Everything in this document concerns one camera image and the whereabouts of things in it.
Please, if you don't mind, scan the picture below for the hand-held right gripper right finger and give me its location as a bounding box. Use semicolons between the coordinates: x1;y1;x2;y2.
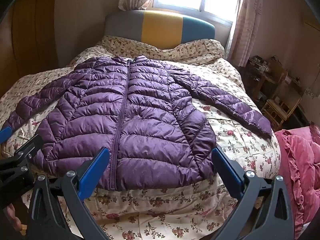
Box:
211;146;295;240

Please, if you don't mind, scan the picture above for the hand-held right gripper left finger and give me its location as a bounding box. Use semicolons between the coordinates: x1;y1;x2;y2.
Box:
27;146;110;240

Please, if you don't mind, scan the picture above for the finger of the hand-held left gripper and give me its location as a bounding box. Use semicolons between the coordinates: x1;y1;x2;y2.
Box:
0;126;13;144
14;134;45;163

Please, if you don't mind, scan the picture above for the purple puffer jacket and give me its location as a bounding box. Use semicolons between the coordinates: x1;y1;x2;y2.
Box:
5;56;273;192

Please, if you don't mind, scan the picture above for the person's left hand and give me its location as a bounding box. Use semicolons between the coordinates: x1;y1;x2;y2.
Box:
6;203;23;232

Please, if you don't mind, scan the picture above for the pink ruffled blanket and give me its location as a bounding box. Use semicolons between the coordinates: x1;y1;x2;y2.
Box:
273;126;320;240

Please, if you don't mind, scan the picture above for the floral quilt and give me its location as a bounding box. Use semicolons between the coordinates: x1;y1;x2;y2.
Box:
0;34;282;240

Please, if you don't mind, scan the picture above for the small rattan chair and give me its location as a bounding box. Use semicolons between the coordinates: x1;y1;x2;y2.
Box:
261;97;302;132

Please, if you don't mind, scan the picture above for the cluttered wooden desk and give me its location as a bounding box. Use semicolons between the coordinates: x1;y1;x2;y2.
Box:
246;54;288;101

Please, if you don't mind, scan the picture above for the wooden wardrobe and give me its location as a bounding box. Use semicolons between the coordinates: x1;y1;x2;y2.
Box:
0;0;60;98

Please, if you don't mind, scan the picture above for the long pink patterned curtain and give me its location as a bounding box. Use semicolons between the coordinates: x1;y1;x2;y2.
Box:
226;0;266;68

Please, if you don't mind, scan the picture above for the grey yellow teal headboard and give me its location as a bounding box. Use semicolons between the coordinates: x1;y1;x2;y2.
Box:
103;9;216;50

